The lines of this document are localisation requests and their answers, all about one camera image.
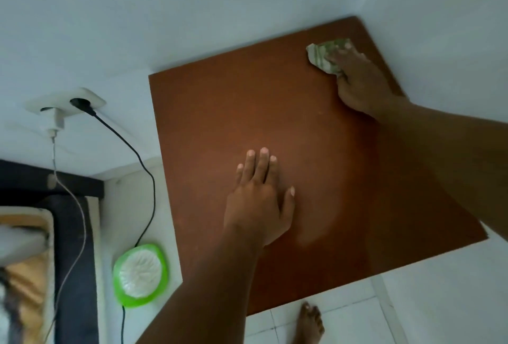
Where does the person's bare foot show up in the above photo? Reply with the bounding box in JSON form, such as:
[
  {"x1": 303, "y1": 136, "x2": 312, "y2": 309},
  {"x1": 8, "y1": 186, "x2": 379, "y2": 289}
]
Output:
[{"x1": 292, "y1": 302, "x2": 325, "y2": 344}]

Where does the white charger adapter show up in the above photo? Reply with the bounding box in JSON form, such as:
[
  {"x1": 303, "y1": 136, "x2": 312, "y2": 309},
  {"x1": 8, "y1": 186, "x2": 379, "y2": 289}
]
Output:
[{"x1": 46, "y1": 108, "x2": 66, "y2": 140}]

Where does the person's left hand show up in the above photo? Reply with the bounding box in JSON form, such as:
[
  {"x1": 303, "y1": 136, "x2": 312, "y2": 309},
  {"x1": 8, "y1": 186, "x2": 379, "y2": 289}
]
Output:
[{"x1": 223, "y1": 148, "x2": 297, "y2": 249}]

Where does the white charging cable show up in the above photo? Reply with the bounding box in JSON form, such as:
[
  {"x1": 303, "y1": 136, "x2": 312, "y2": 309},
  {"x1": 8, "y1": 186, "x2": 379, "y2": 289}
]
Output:
[{"x1": 42, "y1": 136, "x2": 87, "y2": 344}]

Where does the white pillow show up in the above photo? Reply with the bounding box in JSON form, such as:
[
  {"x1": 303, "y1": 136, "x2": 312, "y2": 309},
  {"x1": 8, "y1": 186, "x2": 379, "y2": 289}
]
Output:
[{"x1": 0, "y1": 206, "x2": 55, "y2": 267}]

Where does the person's right forearm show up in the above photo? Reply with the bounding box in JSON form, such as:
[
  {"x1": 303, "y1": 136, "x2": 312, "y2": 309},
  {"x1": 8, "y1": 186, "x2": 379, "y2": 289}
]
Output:
[{"x1": 373, "y1": 97, "x2": 508, "y2": 243}]

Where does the black plug with cable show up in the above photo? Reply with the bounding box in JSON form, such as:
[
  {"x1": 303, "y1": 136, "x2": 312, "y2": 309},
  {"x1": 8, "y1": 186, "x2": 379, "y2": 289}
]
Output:
[{"x1": 70, "y1": 97, "x2": 156, "y2": 344}]

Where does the tan bedsheet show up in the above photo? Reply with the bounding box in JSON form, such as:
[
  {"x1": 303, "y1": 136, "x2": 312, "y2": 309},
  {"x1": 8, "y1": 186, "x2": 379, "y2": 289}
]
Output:
[{"x1": 0, "y1": 253, "x2": 49, "y2": 344}]

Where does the green white cleaning cloth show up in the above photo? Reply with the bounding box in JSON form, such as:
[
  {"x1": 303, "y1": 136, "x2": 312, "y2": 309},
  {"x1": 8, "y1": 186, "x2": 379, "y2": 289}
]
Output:
[{"x1": 305, "y1": 39, "x2": 354, "y2": 77}]

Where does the white wall socket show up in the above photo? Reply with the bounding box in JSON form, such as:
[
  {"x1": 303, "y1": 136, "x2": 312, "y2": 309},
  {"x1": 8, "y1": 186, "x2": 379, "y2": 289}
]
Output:
[{"x1": 25, "y1": 87, "x2": 107, "y2": 117}]

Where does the black bed frame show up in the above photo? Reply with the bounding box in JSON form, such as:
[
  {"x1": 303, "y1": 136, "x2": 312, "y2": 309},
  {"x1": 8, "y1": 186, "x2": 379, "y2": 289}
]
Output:
[{"x1": 0, "y1": 159, "x2": 105, "y2": 344}]

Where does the person's right hand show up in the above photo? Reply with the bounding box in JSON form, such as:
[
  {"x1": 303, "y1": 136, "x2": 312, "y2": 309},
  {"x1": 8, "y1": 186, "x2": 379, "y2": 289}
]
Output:
[{"x1": 328, "y1": 46, "x2": 411, "y2": 123}]

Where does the person's left forearm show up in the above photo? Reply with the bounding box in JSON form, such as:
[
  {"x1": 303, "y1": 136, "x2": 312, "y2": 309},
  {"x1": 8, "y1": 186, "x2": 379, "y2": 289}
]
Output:
[{"x1": 136, "y1": 233, "x2": 271, "y2": 344}]

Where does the green white round device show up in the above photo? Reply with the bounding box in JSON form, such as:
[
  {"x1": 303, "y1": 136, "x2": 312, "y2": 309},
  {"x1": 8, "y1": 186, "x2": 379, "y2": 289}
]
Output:
[{"x1": 112, "y1": 243, "x2": 170, "y2": 309}]

